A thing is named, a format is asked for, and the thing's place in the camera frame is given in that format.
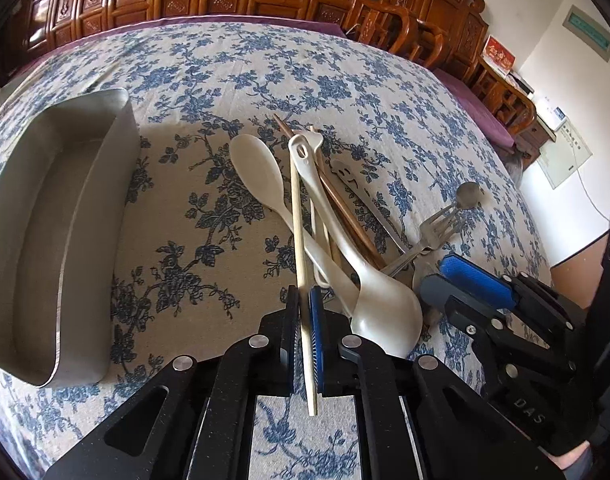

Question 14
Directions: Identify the green wall sign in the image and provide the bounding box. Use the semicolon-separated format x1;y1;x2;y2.
563;6;610;62

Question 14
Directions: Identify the dark brown wooden chopstick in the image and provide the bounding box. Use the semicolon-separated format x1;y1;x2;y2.
275;115;382;284

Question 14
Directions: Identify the grey metal utensil tray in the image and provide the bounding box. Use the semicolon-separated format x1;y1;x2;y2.
0;89;140;388

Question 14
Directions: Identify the light bamboo chopstick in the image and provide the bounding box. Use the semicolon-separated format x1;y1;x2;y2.
308;125;341;264
290;156;318;417

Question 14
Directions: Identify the blue floral tablecloth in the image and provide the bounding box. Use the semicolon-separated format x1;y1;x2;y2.
0;22;551;479

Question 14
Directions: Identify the small steel spoon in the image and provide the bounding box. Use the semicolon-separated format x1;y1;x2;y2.
453;182;484;223

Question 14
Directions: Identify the large white ladle spoon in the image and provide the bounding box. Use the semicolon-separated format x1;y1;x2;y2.
289;134;423;359

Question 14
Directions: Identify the white wall chart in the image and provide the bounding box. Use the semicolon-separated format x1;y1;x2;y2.
537;120;592;188

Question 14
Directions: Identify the red box on cabinet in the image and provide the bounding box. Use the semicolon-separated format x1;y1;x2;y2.
483;36;515;76

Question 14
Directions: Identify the white plastic spoon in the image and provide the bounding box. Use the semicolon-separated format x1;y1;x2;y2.
229;133;359;318

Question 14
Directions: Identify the steel fork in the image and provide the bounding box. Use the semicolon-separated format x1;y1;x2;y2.
381;203;460;276

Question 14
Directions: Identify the person's right hand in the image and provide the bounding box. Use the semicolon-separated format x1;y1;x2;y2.
546;440;590;470

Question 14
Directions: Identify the wooden armchair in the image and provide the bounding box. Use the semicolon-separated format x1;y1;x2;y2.
342;0;449;70

